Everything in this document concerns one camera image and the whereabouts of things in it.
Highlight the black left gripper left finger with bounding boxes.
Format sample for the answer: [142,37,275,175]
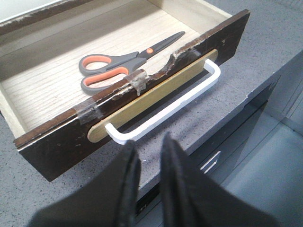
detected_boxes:
[28,140,141,227]

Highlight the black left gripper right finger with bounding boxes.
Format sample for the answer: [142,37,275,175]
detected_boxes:
[160,134,280,227]

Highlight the white gold drawer handle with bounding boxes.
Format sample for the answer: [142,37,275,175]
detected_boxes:
[87,49,221,145]

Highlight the wooden drawer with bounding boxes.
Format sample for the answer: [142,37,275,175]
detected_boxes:
[0,0,250,181]

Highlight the grey orange scissors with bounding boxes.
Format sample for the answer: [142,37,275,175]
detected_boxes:
[79,31,185,95]

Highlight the dark wooden drawer cabinet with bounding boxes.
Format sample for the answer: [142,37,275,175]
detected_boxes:
[0,0,90,35]

